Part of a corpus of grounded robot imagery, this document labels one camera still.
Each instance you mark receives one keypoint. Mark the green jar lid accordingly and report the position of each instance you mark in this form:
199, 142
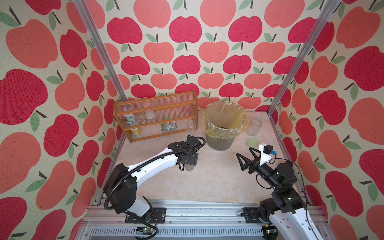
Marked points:
252, 143

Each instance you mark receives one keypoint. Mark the green white cup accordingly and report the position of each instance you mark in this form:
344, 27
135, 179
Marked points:
129, 118

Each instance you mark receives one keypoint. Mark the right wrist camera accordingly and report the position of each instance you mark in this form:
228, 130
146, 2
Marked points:
267, 153

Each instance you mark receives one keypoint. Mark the right aluminium corner post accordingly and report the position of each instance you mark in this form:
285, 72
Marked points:
325, 14

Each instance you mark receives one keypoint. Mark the ribbed glass jar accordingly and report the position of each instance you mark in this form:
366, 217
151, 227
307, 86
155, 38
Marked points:
254, 127

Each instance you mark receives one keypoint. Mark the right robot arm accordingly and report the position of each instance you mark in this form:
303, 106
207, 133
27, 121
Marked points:
285, 210

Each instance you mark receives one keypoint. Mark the white pink bottle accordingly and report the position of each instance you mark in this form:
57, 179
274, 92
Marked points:
149, 114

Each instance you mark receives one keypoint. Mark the yellow plastic bin liner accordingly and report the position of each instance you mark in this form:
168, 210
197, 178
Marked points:
225, 123

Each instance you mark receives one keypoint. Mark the left aluminium corner post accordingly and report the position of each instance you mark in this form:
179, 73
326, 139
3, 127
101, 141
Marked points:
100, 46

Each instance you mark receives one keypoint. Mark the yellow small can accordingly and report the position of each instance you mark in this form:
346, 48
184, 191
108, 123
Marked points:
136, 131

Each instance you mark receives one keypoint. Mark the aluminium corner post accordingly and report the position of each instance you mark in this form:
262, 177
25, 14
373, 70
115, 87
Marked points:
325, 14
100, 46

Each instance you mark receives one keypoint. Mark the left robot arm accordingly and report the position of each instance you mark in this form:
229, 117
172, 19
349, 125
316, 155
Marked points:
123, 183

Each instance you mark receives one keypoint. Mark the metal mesh trash bin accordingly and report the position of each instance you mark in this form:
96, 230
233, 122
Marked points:
220, 141

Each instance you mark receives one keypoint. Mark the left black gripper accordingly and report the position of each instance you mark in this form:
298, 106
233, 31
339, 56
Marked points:
194, 161

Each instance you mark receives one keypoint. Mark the green mung bean packet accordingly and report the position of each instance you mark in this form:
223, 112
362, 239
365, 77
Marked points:
169, 126

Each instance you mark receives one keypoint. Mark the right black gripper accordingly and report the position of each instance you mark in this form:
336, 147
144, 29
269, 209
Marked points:
247, 164

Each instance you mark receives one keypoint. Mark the short clear plastic jar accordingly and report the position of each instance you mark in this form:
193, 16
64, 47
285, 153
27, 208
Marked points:
189, 167

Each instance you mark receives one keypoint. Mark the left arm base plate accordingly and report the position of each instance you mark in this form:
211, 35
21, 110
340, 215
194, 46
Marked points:
154, 216

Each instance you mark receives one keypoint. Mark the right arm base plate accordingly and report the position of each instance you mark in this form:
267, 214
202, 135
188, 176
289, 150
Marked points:
255, 215

